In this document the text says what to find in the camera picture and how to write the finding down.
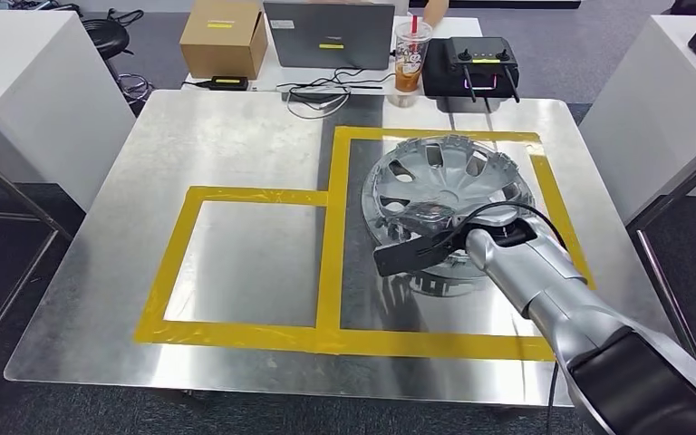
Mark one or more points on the white desk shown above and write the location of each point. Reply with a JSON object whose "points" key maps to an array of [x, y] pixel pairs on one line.
{"points": [[462, 25]]}

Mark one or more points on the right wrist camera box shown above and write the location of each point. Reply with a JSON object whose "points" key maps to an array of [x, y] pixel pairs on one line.
{"points": [[408, 255]]}

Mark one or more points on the steel workbench with tape outlines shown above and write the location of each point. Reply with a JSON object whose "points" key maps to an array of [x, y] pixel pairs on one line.
{"points": [[234, 150]]}

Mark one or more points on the steel table leg frame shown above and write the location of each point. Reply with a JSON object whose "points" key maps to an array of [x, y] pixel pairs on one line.
{"points": [[24, 197]]}

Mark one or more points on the black stool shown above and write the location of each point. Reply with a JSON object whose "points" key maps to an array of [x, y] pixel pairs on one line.
{"points": [[105, 36]]}

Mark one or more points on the person's forearm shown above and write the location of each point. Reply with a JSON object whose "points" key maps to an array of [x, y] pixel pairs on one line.
{"points": [[436, 11]]}

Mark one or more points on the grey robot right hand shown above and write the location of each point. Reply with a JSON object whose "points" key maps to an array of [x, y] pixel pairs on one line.
{"points": [[432, 217]]}

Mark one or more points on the cardboard box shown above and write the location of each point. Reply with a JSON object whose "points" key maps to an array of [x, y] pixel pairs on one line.
{"points": [[222, 42]]}

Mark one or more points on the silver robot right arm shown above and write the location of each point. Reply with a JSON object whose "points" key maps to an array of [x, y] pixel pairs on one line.
{"points": [[564, 288]]}

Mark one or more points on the black remote controller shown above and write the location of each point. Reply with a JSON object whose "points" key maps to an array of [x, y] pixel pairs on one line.
{"points": [[474, 72]]}

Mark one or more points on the black power adapter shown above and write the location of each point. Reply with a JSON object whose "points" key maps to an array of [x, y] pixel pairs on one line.
{"points": [[228, 83]]}

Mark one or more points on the plastic drink cup red straw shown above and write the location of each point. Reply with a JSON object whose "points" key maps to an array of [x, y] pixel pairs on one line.
{"points": [[411, 60]]}

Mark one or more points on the grey plastic wheel cover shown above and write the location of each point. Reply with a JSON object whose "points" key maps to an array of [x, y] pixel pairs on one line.
{"points": [[450, 174]]}

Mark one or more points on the grey laptop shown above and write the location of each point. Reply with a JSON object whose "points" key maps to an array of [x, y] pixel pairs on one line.
{"points": [[330, 30]]}

